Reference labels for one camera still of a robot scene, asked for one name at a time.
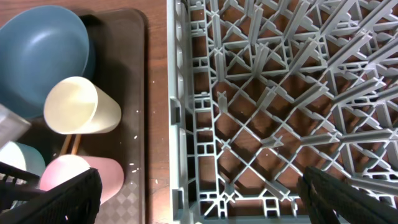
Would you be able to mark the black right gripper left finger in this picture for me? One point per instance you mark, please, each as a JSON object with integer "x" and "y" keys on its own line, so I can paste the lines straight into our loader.
{"x": 74, "y": 201}

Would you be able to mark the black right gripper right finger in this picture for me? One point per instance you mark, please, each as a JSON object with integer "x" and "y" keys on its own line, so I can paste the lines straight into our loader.
{"x": 325, "y": 198}

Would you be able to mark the pink cup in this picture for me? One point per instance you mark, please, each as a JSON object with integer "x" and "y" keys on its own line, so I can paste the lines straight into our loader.
{"x": 69, "y": 166}

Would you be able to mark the cream white cup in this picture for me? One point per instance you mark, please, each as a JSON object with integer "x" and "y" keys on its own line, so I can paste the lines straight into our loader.
{"x": 77, "y": 106}

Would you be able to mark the grey dishwasher rack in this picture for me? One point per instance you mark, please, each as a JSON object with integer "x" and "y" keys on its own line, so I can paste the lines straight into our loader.
{"x": 259, "y": 90}

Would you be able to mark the left wooden chopstick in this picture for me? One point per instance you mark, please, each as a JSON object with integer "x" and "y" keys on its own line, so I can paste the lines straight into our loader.
{"x": 65, "y": 145}

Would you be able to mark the wooden chopstick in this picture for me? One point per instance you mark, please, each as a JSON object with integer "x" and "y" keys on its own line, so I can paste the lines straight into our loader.
{"x": 65, "y": 145}
{"x": 76, "y": 144}

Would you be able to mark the right wooden chopstick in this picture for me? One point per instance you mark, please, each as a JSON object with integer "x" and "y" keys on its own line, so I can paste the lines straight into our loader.
{"x": 76, "y": 144}

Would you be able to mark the light blue bowl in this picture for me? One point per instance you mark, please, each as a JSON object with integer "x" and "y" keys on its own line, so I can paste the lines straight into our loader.
{"x": 21, "y": 169}

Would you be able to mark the dark blue plate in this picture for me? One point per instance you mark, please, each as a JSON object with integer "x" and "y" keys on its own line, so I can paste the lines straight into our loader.
{"x": 39, "y": 48}

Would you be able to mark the dark brown serving tray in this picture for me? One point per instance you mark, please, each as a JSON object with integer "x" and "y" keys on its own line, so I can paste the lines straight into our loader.
{"x": 119, "y": 41}

